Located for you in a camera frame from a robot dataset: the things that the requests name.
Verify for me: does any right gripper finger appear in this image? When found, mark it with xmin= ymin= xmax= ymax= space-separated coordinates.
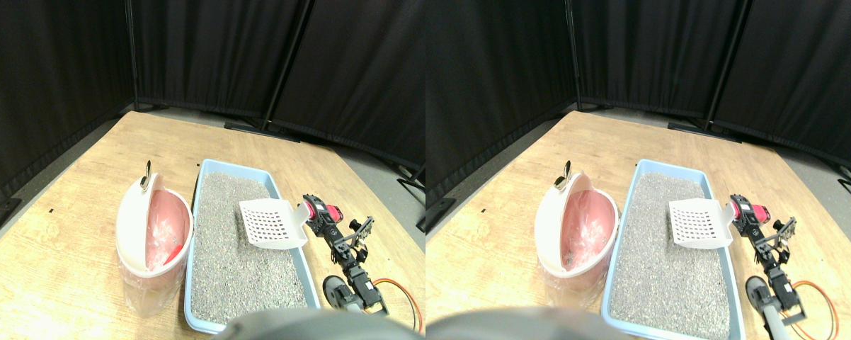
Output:
xmin=729 ymin=194 xmax=754 ymax=231
xmin=303 ymin=194 xmax=329 ymax=231

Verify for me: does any white scoop with red handle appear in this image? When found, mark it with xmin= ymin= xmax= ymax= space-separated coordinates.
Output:
xmin=668 ymin=198 xmax=770 ymax=249
xmin=239 ymin=199 xmax=344 ymax=249

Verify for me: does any red lump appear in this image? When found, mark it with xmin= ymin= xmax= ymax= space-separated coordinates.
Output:
xmin=164 ymin=243 xmax=187 ymax=270

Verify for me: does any blue litter tray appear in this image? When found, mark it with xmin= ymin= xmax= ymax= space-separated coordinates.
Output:
xmin=184 ymin=159 xmax=321 ymax=335
xmin=601 ymin=159 xmax=746 ymax=340

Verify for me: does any white bin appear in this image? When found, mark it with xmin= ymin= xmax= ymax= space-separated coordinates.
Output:
xmin=534 ymin=161 xmax=619 ymax=310
xmin=115 ymin=161 xmax=194 ymax=316

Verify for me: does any black bracket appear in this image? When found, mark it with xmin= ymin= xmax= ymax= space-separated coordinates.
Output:
xmin=771 ymin=217 xmax=799 ymax=250
xmin=346 ymin=215 xmax=376 ymax=247

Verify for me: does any orange wire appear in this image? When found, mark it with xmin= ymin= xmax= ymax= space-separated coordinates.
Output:
xmin=376 ymin=278 xmax=424 ymax=332
xmin=790 ymin=280 xmax=840 ymax=340

